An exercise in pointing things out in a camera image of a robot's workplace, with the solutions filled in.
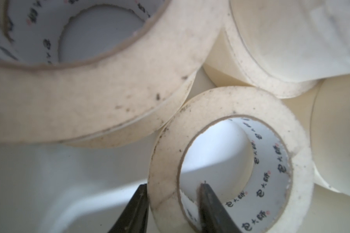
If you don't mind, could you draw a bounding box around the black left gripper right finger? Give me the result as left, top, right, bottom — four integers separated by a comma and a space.
197, 183, 241, 233

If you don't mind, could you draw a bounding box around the cream masking tape roll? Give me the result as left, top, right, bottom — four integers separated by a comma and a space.
148, 86, 314, 233
203, 1, 350, 99
0, 1, 228, 143
283, 75, 350, 196
65, 71, 197, 149

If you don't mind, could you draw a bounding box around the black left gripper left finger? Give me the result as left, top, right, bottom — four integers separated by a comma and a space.
108, 184, 149, 233

